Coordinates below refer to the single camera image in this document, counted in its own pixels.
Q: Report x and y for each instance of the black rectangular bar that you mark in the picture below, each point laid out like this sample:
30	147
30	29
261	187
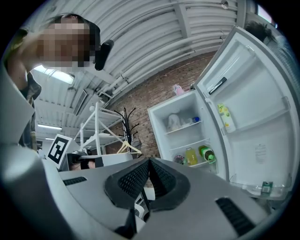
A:
218	85

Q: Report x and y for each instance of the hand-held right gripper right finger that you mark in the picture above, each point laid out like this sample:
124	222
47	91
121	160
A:
199	199

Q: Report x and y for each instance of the person's left hand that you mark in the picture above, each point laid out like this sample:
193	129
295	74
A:
75	167

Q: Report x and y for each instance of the white door sticker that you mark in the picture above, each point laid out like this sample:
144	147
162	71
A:
260	153

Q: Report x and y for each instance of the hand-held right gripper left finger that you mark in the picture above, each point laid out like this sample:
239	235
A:
93	187

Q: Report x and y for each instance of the white bag of food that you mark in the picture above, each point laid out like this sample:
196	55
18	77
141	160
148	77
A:
173	123

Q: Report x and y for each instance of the ceiling air vent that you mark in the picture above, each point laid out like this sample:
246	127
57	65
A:
80	102

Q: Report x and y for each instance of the clear door compartment cover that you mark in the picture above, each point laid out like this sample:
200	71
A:
234	65

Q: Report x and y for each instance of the gray hanging cloth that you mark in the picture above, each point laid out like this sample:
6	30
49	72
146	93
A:
136	145

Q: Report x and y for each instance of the glass shelf with white trim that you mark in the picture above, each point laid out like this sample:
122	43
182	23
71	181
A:
201	164
185	126

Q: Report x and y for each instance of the black head-mounted camera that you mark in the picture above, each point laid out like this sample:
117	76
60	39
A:
103	55

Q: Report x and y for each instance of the small green box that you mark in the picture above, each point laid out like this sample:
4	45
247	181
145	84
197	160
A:
267	187

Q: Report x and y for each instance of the white refrigerator door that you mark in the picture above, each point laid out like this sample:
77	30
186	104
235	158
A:
257	112

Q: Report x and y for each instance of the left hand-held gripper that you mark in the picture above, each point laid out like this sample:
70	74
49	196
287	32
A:
59	150

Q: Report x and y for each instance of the clear door bin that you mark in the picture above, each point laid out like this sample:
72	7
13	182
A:
248	187

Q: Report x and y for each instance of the olive green drink bottle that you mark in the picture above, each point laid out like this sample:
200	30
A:
206	152

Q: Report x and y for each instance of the pink packet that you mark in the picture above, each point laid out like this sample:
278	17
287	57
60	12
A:
179	90

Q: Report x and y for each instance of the white ceiling pipe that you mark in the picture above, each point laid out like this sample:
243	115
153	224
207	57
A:
164	62

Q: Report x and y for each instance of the fruit print drink bottle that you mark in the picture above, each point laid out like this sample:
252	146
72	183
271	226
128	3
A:
226	117

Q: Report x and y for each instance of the person's head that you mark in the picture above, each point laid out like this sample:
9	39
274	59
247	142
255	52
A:
63	47

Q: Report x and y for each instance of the white shelf rack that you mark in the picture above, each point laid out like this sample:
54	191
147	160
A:
96	122

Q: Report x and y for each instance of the ceiling light panel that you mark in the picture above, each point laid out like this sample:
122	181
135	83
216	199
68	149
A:
56	75
49	127

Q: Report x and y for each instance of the white door shelf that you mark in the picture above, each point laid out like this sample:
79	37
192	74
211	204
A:
262	119

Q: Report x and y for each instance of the black coat rack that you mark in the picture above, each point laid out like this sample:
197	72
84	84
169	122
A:
126	124

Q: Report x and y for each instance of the clear plastic food bag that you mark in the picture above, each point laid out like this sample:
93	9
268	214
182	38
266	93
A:
186	122

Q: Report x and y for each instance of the yellow juice bottle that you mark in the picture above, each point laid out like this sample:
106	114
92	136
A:
191	155

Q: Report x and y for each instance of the blue cap water bottle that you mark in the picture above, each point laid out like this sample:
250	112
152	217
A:
196	119

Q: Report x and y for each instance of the clear plastic fridge drawer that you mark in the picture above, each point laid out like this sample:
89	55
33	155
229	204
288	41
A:
189	144

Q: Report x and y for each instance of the wooden clothes hanger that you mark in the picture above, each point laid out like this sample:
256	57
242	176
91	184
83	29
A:
127	145

